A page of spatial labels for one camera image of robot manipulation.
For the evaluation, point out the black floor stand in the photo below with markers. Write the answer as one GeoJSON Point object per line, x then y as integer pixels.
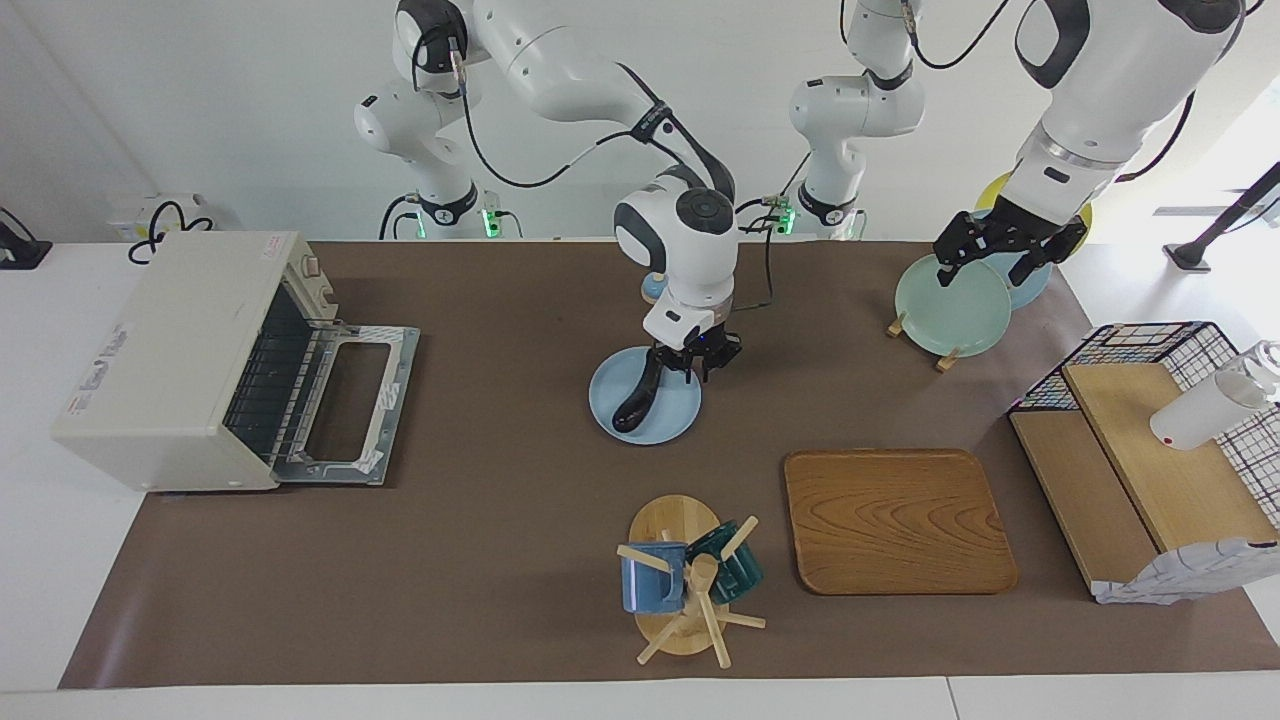
{"type": "Point", "coordinates": [1225, 220]}

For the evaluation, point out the white marbled cloth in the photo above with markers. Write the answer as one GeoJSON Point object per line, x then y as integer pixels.
{"type": "Point", "coordinates": [1180, 575]}

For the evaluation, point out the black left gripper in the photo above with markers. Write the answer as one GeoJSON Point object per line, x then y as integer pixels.
{"type": "Point", "coordinates": [1010, 232]}

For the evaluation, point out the wooden shelf unit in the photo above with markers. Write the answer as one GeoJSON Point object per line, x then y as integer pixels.
{"type": "Point", "coordinates": [1130, 470]}

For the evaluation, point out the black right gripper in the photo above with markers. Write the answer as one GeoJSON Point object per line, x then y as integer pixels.
{"type": "Point", "coordinates": [705, 348]}

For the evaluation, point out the white power strip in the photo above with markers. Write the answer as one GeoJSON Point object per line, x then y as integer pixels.
{"type": "Point", "coordinates": [150, 225]}

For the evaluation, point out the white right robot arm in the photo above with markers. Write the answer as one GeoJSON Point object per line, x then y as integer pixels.
{"type": "Point", "coordinates": [680, 240]}

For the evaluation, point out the white cup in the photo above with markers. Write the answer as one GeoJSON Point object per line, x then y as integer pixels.
{"type": "Point", "coordinates": [1200, 412]}

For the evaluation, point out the pale green plate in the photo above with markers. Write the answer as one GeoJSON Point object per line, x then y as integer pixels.
{"type": "Point", "coordinates": [950, 315]}

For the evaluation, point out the brown table mat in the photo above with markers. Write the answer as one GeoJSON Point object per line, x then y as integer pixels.
{"type": "Point", "coordinates": [500, 560]}

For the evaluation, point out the yellow plate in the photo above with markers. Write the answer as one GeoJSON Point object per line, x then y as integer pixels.
{"type": "Point", "coordinates": [992, 190]}

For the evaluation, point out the blue mug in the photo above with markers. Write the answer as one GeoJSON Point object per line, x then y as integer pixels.
{"type": "Point", "coordinates": [650, 590]}

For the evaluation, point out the cream toaster oven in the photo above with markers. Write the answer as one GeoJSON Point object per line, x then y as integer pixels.
{"type": "Point", "coordinates": [170, 360]}

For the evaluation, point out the wooden mug tree stand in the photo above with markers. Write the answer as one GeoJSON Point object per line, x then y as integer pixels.
{"type": "Point", "coordinates": [675, 520]}

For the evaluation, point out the oven control knob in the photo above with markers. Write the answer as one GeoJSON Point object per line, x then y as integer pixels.
{"type": "Point", "coordinates": [310, 265]}
{"type": "Point", "coordinates": [328, 292]}

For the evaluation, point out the wooden serving tray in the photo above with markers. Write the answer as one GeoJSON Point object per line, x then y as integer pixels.
{"type": "Point", "coordinates": [895, 520]}

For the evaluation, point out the glass oven door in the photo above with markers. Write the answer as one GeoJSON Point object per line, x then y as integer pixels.
{"type": "Point", "coordinates": [345, 400]}

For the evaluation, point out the dark purple eggplant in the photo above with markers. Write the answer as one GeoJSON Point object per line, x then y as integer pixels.
{"type": "Point", "coordinates": [640, 395]}

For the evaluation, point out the black clamp device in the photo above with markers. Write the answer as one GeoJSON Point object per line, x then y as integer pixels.
{"type": "Point", "coordinates": [20, 245]}

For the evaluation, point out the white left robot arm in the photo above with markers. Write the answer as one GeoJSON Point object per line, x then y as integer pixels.
{"type": "Point", "coordinates": [1110, 90]}

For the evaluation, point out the wooden plate rack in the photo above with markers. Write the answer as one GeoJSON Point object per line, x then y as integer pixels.
{"type": "Point", "coordinates": [948, 360]}

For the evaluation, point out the dark green mug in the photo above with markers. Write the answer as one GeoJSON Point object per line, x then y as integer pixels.
{"type": "Point", "coordinates": [740, 570]}

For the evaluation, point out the light blue racked plate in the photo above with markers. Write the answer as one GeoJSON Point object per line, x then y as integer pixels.
{"type": "Point", "coordinates": [1035, 290]}

